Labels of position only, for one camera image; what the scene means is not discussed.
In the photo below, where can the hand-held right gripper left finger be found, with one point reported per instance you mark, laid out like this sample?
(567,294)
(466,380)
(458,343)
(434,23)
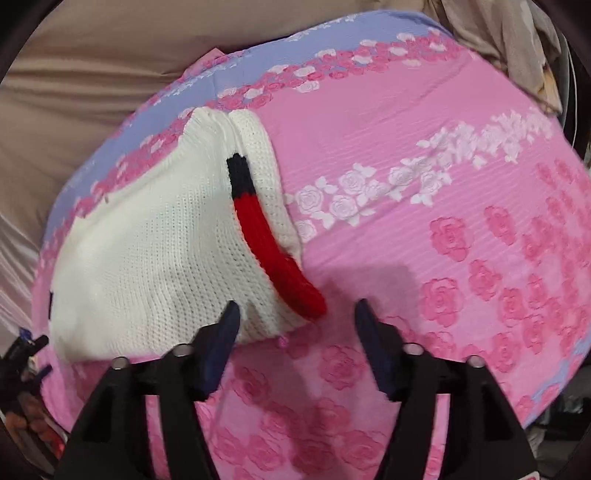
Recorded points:
(220,348)

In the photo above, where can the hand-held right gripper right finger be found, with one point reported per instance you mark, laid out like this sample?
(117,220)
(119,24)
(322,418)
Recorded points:
(375,350)

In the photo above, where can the white knit sweater red trim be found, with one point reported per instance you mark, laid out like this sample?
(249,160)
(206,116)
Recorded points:
(152,244)

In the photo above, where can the pink floral bed sheet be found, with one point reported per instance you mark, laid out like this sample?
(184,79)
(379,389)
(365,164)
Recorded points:
(397,221)

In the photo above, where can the beige blanket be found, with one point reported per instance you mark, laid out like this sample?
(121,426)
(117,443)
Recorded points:
(92,87)

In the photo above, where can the beige crumpled cloth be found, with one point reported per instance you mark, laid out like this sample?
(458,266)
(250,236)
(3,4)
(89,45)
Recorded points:
(503,41)

